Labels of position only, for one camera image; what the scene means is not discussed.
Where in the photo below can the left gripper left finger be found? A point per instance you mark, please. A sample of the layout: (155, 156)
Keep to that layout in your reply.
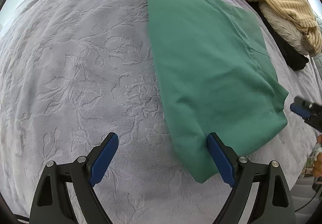
(51, 202)

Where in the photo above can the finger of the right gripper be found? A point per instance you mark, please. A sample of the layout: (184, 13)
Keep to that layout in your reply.
(303, 113)
(312, 107)

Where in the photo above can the green work shirt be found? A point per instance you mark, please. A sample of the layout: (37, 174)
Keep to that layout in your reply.
(214, 75)

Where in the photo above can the person's right hand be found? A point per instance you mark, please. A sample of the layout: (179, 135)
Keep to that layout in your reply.
(317, 166)

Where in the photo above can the black garment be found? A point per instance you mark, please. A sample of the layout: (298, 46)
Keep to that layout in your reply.
(294, 60)

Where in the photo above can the cream knit garment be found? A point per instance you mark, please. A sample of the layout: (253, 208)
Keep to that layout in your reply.
(285, 28)

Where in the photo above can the yellow striped garment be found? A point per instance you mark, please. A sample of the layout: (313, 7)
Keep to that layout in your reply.
(300, 13)

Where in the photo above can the lavender embossed bed blanket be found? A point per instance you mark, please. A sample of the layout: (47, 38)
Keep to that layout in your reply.
(73, 71)

